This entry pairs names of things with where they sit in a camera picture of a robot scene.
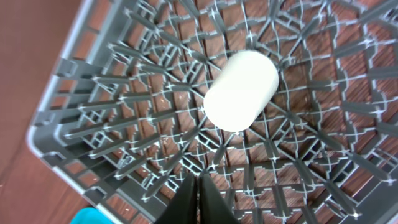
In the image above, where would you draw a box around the teal plastic tray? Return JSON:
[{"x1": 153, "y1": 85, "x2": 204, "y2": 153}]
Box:
[{"x1": 70, "y1": 207, "x2": 113, "y2": 224}]

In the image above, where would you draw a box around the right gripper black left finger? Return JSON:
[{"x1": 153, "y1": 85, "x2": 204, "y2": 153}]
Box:
[{"x1": 154, "y1": 174, "x2": 198, "y2": 224}]

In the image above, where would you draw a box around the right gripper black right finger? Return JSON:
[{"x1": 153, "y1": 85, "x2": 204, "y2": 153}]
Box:
[{"x1": 198, "y1": 174, "x2": 239, "y2": 224}]

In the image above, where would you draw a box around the grey dishwasher rack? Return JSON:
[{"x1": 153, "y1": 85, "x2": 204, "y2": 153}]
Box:
[{"x1": 27, "y1": 1, "x2": 397, "y2": 223}]

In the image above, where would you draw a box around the white paper cup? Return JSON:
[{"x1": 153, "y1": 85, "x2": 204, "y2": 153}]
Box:
[{"x1": 203, "y1": 50, "x2": 279, "y2": 133}]

